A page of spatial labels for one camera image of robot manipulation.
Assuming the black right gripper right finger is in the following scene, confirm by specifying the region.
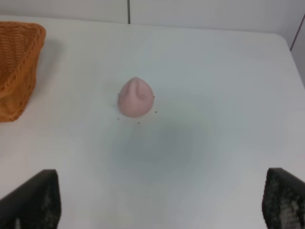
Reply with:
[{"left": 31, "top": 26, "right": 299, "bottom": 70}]
[{"left": 262, "top": 168, "right": 305, "bottom": 229}]

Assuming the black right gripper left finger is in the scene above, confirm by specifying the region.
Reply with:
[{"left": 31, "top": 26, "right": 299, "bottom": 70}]
[{"left": 0, "top": 169, "right": 61, "bottom": 229}]

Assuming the pink peach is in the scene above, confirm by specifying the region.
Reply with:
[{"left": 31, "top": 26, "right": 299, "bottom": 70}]
[{"left": 118, "top": 77, "right": 154, "bottom": 117}]

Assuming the orange wicker basket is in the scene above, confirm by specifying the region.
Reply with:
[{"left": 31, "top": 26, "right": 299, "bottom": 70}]
[{"left": 0, "top": 21, "right": 46, "bottom": 122}]

